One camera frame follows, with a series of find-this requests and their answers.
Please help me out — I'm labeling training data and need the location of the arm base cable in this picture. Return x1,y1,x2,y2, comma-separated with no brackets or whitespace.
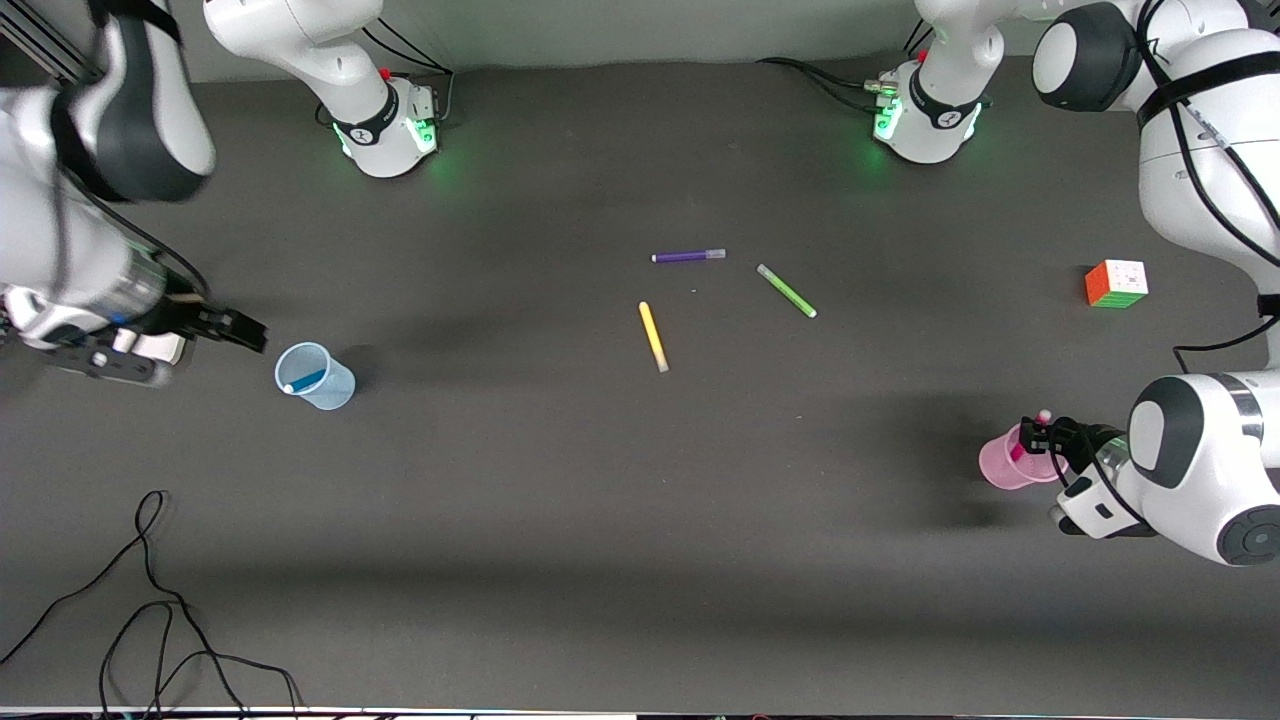
360,18,457,126
756,56,883,111

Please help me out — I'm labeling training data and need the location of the pink marker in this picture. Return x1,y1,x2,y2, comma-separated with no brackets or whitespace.
1008,408,1053,463

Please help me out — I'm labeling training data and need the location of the light blue plastic cup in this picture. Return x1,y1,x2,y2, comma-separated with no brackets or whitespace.
274,341,357,412

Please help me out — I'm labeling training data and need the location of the pink plastic cup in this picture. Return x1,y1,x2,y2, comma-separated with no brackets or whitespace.
978,422,1069,491

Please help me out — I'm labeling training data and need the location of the black cable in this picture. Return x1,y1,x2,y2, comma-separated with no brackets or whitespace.
0,489,246,719
98,600,303,719

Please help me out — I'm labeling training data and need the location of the yellow marker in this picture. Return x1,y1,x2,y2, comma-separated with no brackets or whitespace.
638,300,670,374

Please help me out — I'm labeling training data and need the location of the colourful puzzle cube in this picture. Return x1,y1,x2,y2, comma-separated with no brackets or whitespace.
1085,259,1150,310

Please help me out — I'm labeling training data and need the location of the green marker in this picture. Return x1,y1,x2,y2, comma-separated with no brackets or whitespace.
756,262,818,320

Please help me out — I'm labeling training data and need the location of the left arm base cable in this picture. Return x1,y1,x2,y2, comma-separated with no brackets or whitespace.
756,56,883,111

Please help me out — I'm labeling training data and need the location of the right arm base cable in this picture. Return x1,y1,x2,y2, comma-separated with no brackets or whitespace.
360,18,457,126

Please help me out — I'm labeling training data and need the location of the right arm wrist cable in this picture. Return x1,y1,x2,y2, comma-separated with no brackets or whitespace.
60,180,213,301

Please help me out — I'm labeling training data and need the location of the black aluminium frame rail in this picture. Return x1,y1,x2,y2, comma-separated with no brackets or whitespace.
0,0,101,86

